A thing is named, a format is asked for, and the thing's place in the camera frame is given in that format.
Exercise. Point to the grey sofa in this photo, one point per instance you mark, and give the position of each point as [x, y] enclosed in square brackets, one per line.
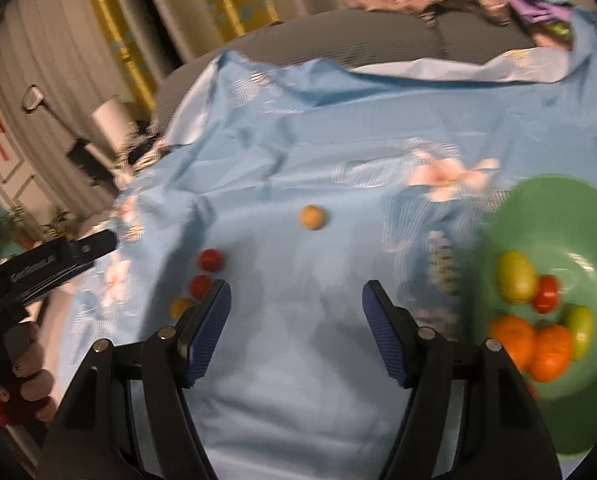
[354, 38]

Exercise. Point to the yellow patterned curtain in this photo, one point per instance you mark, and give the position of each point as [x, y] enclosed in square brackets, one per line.
[148, 39]

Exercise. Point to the small red cherry tomato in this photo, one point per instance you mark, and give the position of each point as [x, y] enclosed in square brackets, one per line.
[211, 260]

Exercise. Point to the large orange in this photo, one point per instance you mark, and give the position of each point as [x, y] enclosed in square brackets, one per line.
[553, 353]

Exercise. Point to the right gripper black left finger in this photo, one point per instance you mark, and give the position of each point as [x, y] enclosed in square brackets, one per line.
[172, 360]

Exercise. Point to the light blue floral cloth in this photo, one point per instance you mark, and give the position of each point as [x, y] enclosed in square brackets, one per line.
[410, 160]

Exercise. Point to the large red tomato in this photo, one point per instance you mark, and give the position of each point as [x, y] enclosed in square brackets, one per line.
[547, 296]

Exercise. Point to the grey curtain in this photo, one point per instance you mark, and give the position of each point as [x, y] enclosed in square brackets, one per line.
[55, 70]

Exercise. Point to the tan round longan fruit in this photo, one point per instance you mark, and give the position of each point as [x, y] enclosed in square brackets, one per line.
[312, 217]

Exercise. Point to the purple folded cloth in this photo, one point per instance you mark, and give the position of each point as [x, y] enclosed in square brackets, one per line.
[542, 11]

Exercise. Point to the white table lamp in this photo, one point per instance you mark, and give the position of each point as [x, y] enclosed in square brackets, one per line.
[115, 122]

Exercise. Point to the green tomato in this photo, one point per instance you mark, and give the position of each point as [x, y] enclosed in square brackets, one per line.
[516, 278]
[579, 321]

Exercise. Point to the green plastic bowl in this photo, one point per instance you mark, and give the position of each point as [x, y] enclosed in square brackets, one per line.
[552, 221]

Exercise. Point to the small orange fruit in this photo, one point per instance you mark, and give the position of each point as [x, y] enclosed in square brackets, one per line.
[179, 306]

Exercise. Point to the person left hand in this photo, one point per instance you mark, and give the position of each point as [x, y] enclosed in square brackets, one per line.
[30, 395]

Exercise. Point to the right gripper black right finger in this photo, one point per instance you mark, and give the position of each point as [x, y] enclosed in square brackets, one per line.
[420, 360]

